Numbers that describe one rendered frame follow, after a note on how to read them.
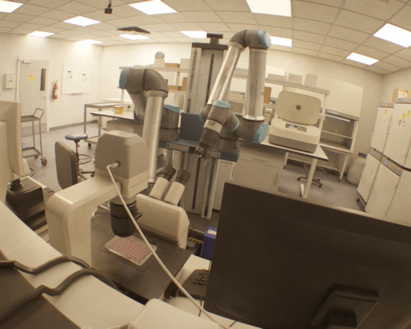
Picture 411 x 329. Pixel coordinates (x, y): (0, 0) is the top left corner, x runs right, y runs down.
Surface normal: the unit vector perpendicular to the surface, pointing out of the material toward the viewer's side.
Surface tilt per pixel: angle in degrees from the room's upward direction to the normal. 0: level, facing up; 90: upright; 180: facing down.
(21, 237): 0
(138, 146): 80
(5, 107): 56
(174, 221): 62
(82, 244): 90
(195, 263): 0
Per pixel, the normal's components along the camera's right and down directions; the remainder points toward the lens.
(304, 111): -0.37, 0.48
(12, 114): 0.00, 0.27
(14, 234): 0.13, -0.94
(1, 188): 0.93, 0.22
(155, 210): -0.25, -0.22
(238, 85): -0.33, 0.11
